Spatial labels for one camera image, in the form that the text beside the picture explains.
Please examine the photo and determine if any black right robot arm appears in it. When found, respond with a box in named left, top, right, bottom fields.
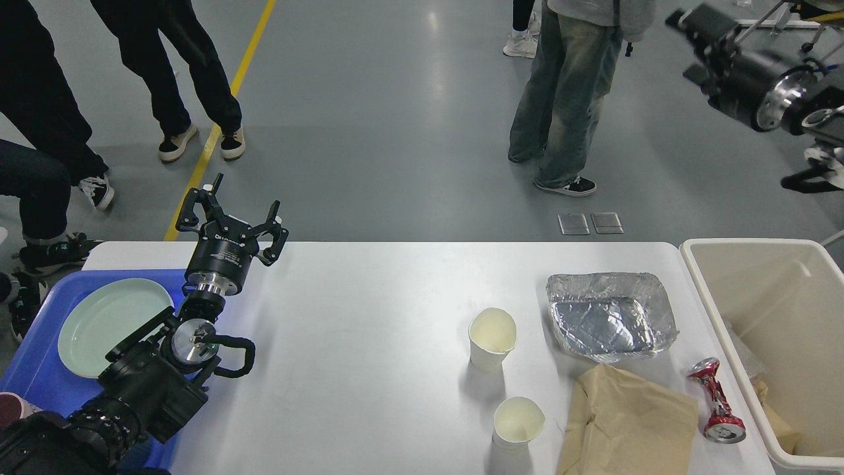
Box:
left=665, top=3, right=843, bottom=193

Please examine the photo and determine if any person in dark trousers left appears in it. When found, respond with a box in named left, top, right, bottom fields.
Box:
left=1, top=1, right=114, bottom=342

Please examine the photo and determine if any person with white sneakers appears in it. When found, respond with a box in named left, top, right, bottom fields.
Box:
left=502, top=1, right=541, bottom=59

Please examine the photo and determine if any green plate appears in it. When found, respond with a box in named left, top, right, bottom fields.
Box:
left=57, top=278, right=173, bottom=379

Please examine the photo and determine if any brown paper bag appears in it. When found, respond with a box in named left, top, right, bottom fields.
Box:
left=557, top=364, right=698, bottom=474

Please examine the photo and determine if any floor outlet plate right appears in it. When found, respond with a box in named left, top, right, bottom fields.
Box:
left=590, top=212, right=625, bottom=234

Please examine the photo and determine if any aluminium foil tray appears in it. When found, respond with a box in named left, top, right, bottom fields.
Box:
left=546, top=272, right=679, bottom=364

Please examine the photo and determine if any rolling chair base right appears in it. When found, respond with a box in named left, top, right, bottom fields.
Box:
left=735, top=1, right=843, bottom=55

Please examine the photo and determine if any person in faded jeans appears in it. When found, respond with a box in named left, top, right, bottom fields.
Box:
left=508, top=1, right=657, bottom=197

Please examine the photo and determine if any floor outlet plate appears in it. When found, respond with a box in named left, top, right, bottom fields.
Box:
left=557, top=213, right=591, bottom=236
left=590, top=212, right=625, bottom=234

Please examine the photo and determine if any floor outlet plate left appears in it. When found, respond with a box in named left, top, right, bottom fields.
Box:
left=557, top=213, right=591, bottom=236

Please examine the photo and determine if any crushed red can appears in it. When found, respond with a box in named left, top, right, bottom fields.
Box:
left=686, top=357, right=746, bottom=444

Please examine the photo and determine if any white paper cup far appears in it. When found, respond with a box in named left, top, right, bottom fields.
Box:
left=467, top=307, right=518, bottom=371

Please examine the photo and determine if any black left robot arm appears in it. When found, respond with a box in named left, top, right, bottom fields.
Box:
left=2, top=174, right=289, bottom=474

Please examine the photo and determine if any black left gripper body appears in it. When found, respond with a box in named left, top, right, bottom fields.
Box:
left=185, top=234, right=260, bottom=296

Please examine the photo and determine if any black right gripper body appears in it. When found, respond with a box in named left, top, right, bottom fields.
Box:
left=709, top=50, right=821, bottom=133

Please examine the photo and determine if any white paper cup near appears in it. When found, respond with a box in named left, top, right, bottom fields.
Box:
left=492, top=396, right=547, bottom=451

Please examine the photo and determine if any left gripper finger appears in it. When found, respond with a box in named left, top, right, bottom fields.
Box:
left=247, top=201, right=289, bottom=267
left=175, top=173, right=228, bottom=241

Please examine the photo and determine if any blue plastic tray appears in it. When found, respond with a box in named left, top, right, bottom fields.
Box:
left=0, top=269, right=192, bottom=475

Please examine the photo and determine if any pink mug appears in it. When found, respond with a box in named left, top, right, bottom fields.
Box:
left=0, top=392, right=42, bottom=431

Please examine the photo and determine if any beige plastic bin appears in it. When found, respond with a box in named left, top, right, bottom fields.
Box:
left=680, top=238, right=843, bottom=473

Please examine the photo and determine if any white paper cup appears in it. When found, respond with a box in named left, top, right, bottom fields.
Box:
left=492, top=396, right=547, bottom=451
left=467, top=307, right=518, bottom=371

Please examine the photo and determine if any person in black trousers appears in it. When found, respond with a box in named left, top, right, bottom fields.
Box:
left=91, top=1, right=245, bottom=163

